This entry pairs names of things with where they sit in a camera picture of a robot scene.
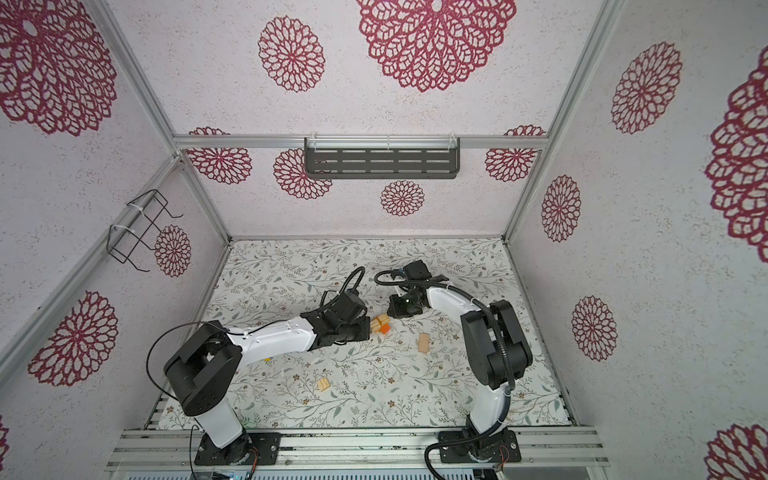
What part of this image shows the long natural wood block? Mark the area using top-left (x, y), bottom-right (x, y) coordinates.
top-left (417, 333), bottom-right (430, 354)

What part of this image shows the grooved natural block front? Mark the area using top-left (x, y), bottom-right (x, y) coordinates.
top-left (317, 377), bottom-right (330, 392)

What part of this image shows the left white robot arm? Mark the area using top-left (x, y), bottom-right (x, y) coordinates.
top-left (163, 289), bottom-right (370, 466)

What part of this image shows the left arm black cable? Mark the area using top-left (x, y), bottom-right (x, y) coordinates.
top-left (145, 266), bottom-right (367, 403)

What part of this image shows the dark grey wall shelf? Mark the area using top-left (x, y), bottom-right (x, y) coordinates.
top-left (303, 137), bottom-right (461, 180)

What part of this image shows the black wire wall basket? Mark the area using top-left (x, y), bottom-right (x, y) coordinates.
top-left (105, 189), bottom-right (183, 273)

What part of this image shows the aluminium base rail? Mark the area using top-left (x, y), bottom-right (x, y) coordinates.
top-left (104, 426), bottom-right (610, 472)

